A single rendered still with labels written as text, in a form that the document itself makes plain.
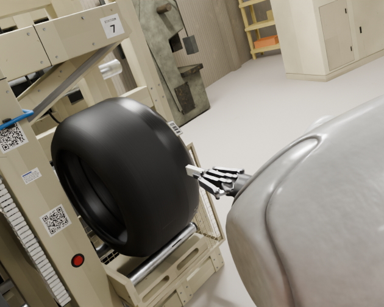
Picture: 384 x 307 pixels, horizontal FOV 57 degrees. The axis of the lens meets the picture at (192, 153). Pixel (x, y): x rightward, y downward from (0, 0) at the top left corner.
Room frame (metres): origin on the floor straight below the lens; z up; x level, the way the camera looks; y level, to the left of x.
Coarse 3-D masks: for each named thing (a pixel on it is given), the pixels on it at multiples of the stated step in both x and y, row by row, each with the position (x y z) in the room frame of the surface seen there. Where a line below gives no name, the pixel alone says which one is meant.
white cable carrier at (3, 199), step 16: (0, 176) 0.98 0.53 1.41; (0, 192) 0.95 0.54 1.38; (0, 208) 0.97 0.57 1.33; (16, 208) 0.96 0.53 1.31; (16, 224) 0.96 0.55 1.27; (32, 240) 0.96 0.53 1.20; (32, 256) 0.95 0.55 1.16; (48, 272) 0.95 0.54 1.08; (48, 288) 0.98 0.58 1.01; (64, 288) 0.96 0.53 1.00; (64, 304) 0.95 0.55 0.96
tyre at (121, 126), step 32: (64, 128) 1.18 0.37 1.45; (96, 128) 1.09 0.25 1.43; (128, 128) 1.10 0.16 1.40; (160, 128) 1.12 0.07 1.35; (64, 160) 1.39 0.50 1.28; (96, 160) 1.03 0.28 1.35; (128, 160) 1.01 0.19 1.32; (160, 160) 1.05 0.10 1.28; (192, 160) 1.14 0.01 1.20; (96, 192) 1.44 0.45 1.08; (128, 192) 0.98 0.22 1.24; (160, 192) 1.00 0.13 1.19; (192, 192) 1.08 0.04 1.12; (96, 224) 1.27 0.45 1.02; (128, 224) 1.00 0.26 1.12; (160, 224) 0.99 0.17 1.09
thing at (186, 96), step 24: (144, 0) 5.60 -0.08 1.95; (168, 0) 5.88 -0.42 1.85; (144, 24) 5.51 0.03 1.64; (168, 24) 5.78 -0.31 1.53; (120, 48) 6.10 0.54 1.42; (168, 48) 5.69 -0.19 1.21; (192, 48) 5.76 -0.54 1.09; (168, 72) 5.59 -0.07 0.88; (192, 72) 5.79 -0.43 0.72; (168, 96) 5.49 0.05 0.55; (192, 96) 5.77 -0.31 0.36
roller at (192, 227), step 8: (192, 224) 1.21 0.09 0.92; (184, 232) 1.18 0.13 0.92; (192, 232) 1.19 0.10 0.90; (176, 240) 1.15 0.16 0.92; (184, 240) 1.16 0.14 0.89; (168, 248) 1.12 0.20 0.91; (176, 248) 1.13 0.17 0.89; (152, 256) 1.09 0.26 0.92; (160, 256) 1.09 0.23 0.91; (144, 264) 1.06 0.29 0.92; (152, 264) 1.06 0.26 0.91; (136, 272) 1.03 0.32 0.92; (144, 272) 1.04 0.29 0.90; (136, 280) 1.01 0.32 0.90
